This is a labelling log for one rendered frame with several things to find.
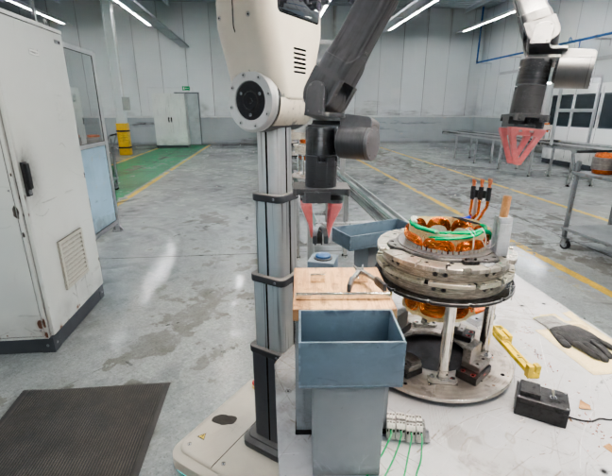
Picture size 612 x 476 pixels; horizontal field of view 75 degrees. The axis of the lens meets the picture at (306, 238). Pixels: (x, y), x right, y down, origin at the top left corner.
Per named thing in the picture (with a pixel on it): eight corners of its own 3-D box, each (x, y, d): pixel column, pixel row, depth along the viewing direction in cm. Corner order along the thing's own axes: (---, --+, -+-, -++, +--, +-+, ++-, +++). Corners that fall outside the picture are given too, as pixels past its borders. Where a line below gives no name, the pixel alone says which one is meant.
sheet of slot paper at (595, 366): (659, 370, 100) (660, 368, 100) (590, 375, 99) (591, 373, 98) (570, 312, 129) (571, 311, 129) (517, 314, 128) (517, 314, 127)
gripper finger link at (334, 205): (341, 243, 73) (343, 192, 70) (302, 243, 73) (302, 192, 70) (337, 231, 79) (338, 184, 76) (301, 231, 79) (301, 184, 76)
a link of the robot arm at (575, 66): (533, 55, 86) (535, 21, 79) (597, 53, 80) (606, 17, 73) (519, 99, 83) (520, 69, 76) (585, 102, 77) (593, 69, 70)
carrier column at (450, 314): (449, 383, 92) (459, 302, 86) (438, 383, 92) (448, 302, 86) (445, 377, 95) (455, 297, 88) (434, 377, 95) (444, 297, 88)
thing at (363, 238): (392, 296, 141) (398, 218, 132) (412, 309, 131) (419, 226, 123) (330, 310, 131) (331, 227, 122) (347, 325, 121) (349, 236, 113)
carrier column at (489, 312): (489, 355, 103) (501, 281, 97) (480, 355, 103) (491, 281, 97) (485, 349, 105) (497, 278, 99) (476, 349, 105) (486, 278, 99)
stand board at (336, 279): (397, 320, 73) (398, 309, 72) (292, 321, 72) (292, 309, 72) (376, 277, 92) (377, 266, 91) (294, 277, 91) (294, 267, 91)
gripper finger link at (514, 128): (526, 164, 86) (535, 119, 84) (538, 167, 80) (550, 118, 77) (493, 161, 87) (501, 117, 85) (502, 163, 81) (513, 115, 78)
